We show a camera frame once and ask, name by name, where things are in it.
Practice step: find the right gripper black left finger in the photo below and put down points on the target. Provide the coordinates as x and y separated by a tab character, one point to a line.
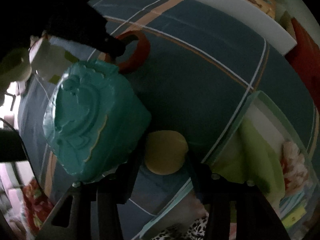
113	189

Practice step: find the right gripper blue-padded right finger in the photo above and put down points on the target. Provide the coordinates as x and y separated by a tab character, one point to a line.
221	195

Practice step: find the leopard print scrunchie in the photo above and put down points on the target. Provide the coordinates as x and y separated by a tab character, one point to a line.
195	231

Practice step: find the lime green cloth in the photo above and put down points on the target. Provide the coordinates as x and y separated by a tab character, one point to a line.
248	157

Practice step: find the white pill bottle green label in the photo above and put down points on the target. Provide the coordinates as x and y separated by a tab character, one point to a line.
49	61

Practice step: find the light blue face mask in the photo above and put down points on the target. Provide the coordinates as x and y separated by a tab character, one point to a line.
288	203

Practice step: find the teal plastic toy case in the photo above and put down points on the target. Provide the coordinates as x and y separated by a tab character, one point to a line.
93	119

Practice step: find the pink zigzag white cloth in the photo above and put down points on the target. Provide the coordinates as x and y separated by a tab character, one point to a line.
294	169

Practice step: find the yellow sponge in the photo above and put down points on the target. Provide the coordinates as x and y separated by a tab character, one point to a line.
293	217

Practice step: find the white shallow box tray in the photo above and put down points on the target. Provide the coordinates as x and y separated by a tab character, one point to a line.
279	117

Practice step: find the blue plaid table cover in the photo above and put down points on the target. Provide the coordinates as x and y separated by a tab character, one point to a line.
196	77

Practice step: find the red cardboard box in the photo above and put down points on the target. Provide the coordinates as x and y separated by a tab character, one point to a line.
304	59

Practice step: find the white foam board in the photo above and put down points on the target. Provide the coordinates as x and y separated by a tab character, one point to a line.
257	20

